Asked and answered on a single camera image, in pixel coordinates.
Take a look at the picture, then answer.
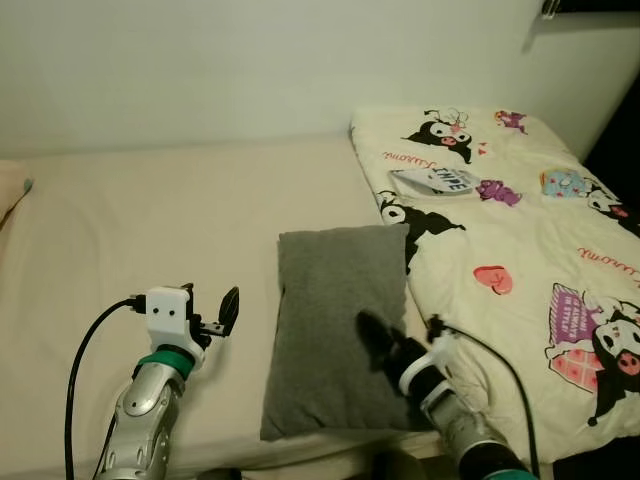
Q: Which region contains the grey pillow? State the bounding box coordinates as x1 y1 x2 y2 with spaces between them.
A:
260 224 431 443

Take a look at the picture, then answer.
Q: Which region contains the bed with cream sheet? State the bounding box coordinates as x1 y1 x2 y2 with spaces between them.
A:
0 130 640 476

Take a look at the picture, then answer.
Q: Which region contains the cream cartoon print quilt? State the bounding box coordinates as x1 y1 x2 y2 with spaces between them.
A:
350 105 640 441

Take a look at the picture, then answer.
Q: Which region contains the black shelf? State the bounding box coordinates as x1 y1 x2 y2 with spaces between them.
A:
540 0 640 19

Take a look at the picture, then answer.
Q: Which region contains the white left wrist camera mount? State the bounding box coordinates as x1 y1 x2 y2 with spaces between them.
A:
145 286 196 346

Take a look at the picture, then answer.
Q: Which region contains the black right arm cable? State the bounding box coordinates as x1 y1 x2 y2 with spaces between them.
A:
428 316 541 480

